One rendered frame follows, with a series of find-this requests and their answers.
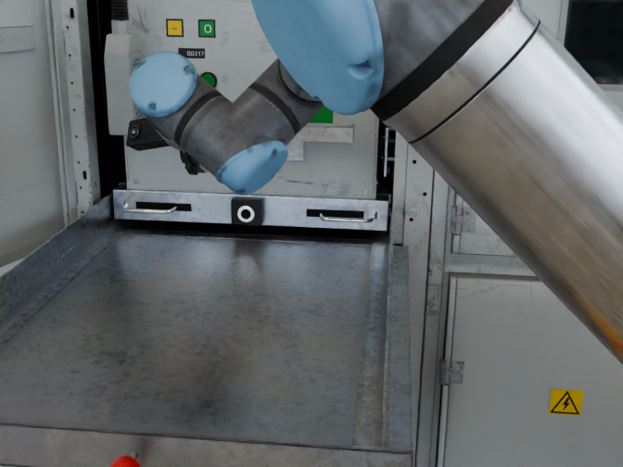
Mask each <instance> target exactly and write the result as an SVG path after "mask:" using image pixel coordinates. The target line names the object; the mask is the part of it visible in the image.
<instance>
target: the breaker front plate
mask: <svg viewBox="0 0 623 467"><path fill-rule="evenodd" d="M127 3H128V5H127V6H128V9H129V10H128V12H129V14H128V15H129V17H128V18H129V19H130V20H131V23H132V33H136V34H137V37H138V41H139V44H140V49H141V50H140V51H141V52H142V60H143V59H144V58H145V57H148V56H150V55H152V54H154V53H157V52H162V51H170V52H175V53H178V48H204V49H205V58H187V59H188V60H189V61H190V62H191V63H192V64H193V65H194V67H195V68H196V71H197V74H198V75H199V76H201V74H203V73H204V72H211V73H213V74H214V75H215V76H216V78H217V85H216V87H215V89H216V90H217V91H219V92H220V93H221V94H222V95H223V96H225V97H226V98H227V99H229V100H230V101H231V102H234V101H235V100H236V99H237V98H238V97H239V96H240V95H241V94H242V93H243V92H244V91H245V90H246V89H247V88H248V87H249V86H250V85H251V84H252V83H253V82H254V81H255V80H256V79H257V78H258V77H259V76H260V75H261V74H262V73H263V72H264V71H266V70H267V69H268V68H269V67H270V66H271V65H272V64H273V63H274V61H275V60H276V59H277V55H276V54H275V52H274V51H273V49H272V48H271V46H270V44H269V43H268V41H267V39H266V37H265V35H264V33H263V31H262V29H261V26H260V24H259V22H258V20H257V18H256V14H255V11H254V8H253V6H252V4H251V0H128V2H127ZM166 19H182V20H183V23H184V37H167V31H166ZM199 19H215V32H216V38H204V37H198V20H199ZM351 124H354V139H353V143H330V142H303V141H290V142H289V143H288V144H287V145H286V146H287V150H288V156H287V159H286V162H285V164H284V166H283V167H282V168H281V170H280V171H278V172H277V173H276V174H275V175H274V177H273V178H272V179H271V180H270V181H269V182H268V183H267V184H265V185H264V186H263V187H262V188H261V189H259V190H257V191H256V192H254V193H252V194H260V195H282V196H326V197H349V198H372V199H375V153H376V129H377V115H376V114H375V113H374V112H373V111H372V110H371V109H370V108H369V109H368V110H366V111H364V112H359V113H357V114H354V115H343V114H339V113H336V112H335V111H333V123H307V124H306V125H305V126H321V127H351ZM126 159H127V174H128V189H146V190H170V191H192V192H214V193H234V191H232V190H231V189H230V188H228V187H227V186H226V185H225V184H222V183H219V182H218V181H217V179H216V177H215V176H214V175H213V174H211V173H210V172H209V171H208V172H206V173H198V174H197V175H190V174H189V173H188V172H187V170H186V169H185V168H184V166H185V164H184V163H183V162H182V160H181V158H180V150H179V149H175V148H174V147H172V146H165V147H159V148H153V149H148V150H142V151H137V150H135V149H133V148H130V147H129V146H126Z"/></svg>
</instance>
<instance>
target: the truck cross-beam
mask: <svg viewBox="0 0 623 467"><path fill-rule="evenodd" d="M124 192H135V199H136V201H135V203H136V208H141V209H171V208H174V207H175V206H176V205H178V206H179V208H178V209H177V210H176V211H174V212H173V213H170V214H154V213H136V215H137V219H126V214H125V211H123V210H122V208H123V206H124V205H125V199H124ZM233 197H249V198H262V199H263V224H262V225H270V226H290V227H312V228H332V229H352V230H363V222H343V221H322V220H321V219H320V218H319V212H320V211H322V212H323V215H324V217H334V218H355V219H363V215H364V201H370V202H376V203H375V229H374V230H373V231H387V230H388V199H389V195H380V194H376V197H375V199H372V198H349V197H326V196H282V195H260V194H248V195H239V194H237V193H214V192H192V191H170V190H146V189H127V183H121V184H120V185H119V186H117V187H116V188H115V189H113V200H114V214H115V219H126V220H147V221H188V222H208V223H229V224H232V217H231V200H232V198H233Z"/></svg>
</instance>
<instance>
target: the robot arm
mask: <svg viewBox="0 0 623 467"><path fill-rule="evenodd" d="M251 4H252V6H253V8H254V11H255V14H256V18H257V20H258V23H259V24H260V26H261V29H262V31H263V33H264V35H265V37H266V39H267V41H268V43H269V44H270V46H271V48H272V49H273V51H274V52H275V54H276V55H277V59H276V60H275V61H274V63H273V64H272V65H271V66H270V67H269V68H268V69H267V70H266V71H264V72H263V73H262V74H261V75H260V76H259V77H258V78H257V79H256V80H255V81H254V82H253V83H252V84H251V85H250V86H249V87H248V88H247V89H246V90H245V91H244V92H243V93H242V94H241V95H240V96H239V97H238V98H237V99H236V100H235V101H234V102H231V101H230V100H229V99H227V98H226V97H225V96H223V95H222V94H221V93H220V92H219V91H217V90H216V89H215V88H214V87H213V86H211V85H210V84H209V83H208V82H206V81H205V80H204V79H203V78H201V77H200V76H199V75H198V74H197V71H196V68H195V67H194V65H193V64H192V63H191V62H190V61H189V60H188V59H186V58H185V57H183V56H182V55H180V54H178V53H175V52H170V51H162V52H157V53H154V54H152V55H150V56H148V57H145V58H144V59H143V60H142V61H141V62H140V63H139V64H138V65H137V66H136V67H135V69H134V70H133V73H132V76H131V79H130V84H129V89H130V95H131V98H132V100H133V103H134V106H135V107H136V109H137V110H138V111H139V112H140V113H142V114H143V115H145V118H143V119H139V120H131V121H130V122H129V128H128V134H127V141H126V145H127V146H129V147H130V148H133V149H135V150H137V151H142V150H148V149H153V148H159V147H165V146H172V147H174V148H175V149H179V150H180V158H181V160H182V162H183V163H184V164H185V166H184V168H185V169H186V170H187V172H188V173H189V174H190V175H197V174H198V173H206V172H208V171H209V172H210V173H211V174H213V175H214V176H215V177H216V179H217V181H218V182H219V183H222V184H225V185H226V186H227V187H228V188H230V189H231V190H232V191H234V192H235V193H237V194H239V195H248V194H251V193H254V192H256V191H257V190H259V189H261V188H262V187H263V186H264V185H265V184H267V183H268V182H269V181H270V180H271V179H272V178H273V177H274V175H275V174H276V173H277V172H278V171H280V170H281V168H282V167H283V166H284V164H285V162H286V159H287V156H288V150H287V146H286V145H287V144H288V143H289V142H290V141H291V140H292V139H293V138H294V137H295V135H296V134H297V133H298V132H299V131H300V130H301V129H302V128H303V127H304V126H305V125H306V124H307V123H308V122H309V121H310V120H311V119H312V118H313V117H314V116H315V115H316V114H317V113H318V112H319V111H320V110H321V109H322V108H323V107H327V108H329V109H330V110H332V111H335V112H336V113H339V114H343V115H354V114H357V113H359V112H364V111H366V110H368V109H369V108H370V109H371V110H372V111H373V112H374V113H375V114H376V115H377V117H378V118H379V119H380V120H381V121H382V122H383V123H384V124H386V125H387V126H391V127H393V128H394V129H395V130H396V131H397V132H398V133H399V134H400V135H401V136H402V137H403V138H404V139H405V140H406V141H407V142H408V143H409V144H410V145H411V146H412V147H413V148H414V149H415V150H416V152H417V153H418V154H419V155H420V156H421V157H422V158H423V159H424V160H425V161H426V162H427V163H428V164H429V165H430V166H431V167H432V168H433V169H434V170H435V171H436V172H437V173H438V174H439V175H440V177H441V178H442V179H443V180H444V181H445V182H446V183H447V184H448V185H449V186H450V187H451V188H452V189H453V190H454V191H455V192H456V193H457V194H458V195H459V196H460V197H461V198H462V199H463V200H464V201H465V203H466V204H467V205H468V206H469V207H470V208H471V209H472V210H473V211H474V212H475V213H476V214H477V215H478V216H479V217H480V218H481V219H482V220H483V221H484V222H485V223H486V224H487V225H488V226H489V227H490V228H491V230H492V231H493V232H495V233H496V234H497V235H498V236H499V237H500V238H501V239H502V240H503V241H504V243H505V244H506V245H508V246H509V247H510V248H511V249H512V250H513V251H514V253H515V254H516V255H517V256H518V257H519V258H520V259H521V260H522V261H523V262H524V263H525V264H526V265H527V266H528V267H529V268H530V269H531V270H532V271H533V272H534V273H535V274H536V275H537V276H538V277H539V279H540V280H541V281H542V282H543V283H544V284H545V285H546V286H547V287H548V288H549V289H550V290H551V291H552V292H553V293H554V294H555V295H556V296H557V297H558V298H559V299H560V300H561V301H562V302H563V304H564V305H565V306H566V307H567V308H568V309H569V310H570V311H571V312H572V313H573V314H574V315H575V316H576V317H577V318H578V319H579V320H580V321H581V322H582V323H583V324H584V325H585V326H586V327H587V328H588V330H589V331H590V332H591V333H592V334H593V335H594V336H595V337H596V338H597V339H598V340H599V341H600V342H601V343H602V344H603V345H604V346H605V347H606V348H607V349H608V350H609V351H610V352H611V354H612V355H613V356H614V357H615V358H616V359H617V360H618V361H619V362H620V363H621V364H622V365H623V111H622V110H621V109H620V108H619V107H618V106H617V104H616V103H615V102H614V101H613V100H612V99H611V98H610V97H609V96H608V94H607V93H606V92H605V91H604V90H603V89H602V88H601V87H600V86H599V84H598V83H597V82H596V81H595V80H594V79H593V78H592V77H591V75H590V74H589V73H588V72H587V71H586V70H585V69H584V68H582V66H581V65H580V64H579V63H578V62H577V61H576V59H574V58H573V56H572V55H571V54H570V53H569V52H568V51H567V50H566V49H565V47H564V46H563V45H562V44H561V43H560V42H559V41H558V40H557V39H556V38H555V36H554V35H553V34H552V33H551V32H550V31H549V30H548V29H547V27H546V26H545V25H544V24H543V23H542V22H541V21H540V20H539V19H538V17H537V16H536V15H535V14H534V13H533V12H532V11H531V10H530V9H529V7H528V6H527V5H526V4H525V3H524V0H251Z"/></svg>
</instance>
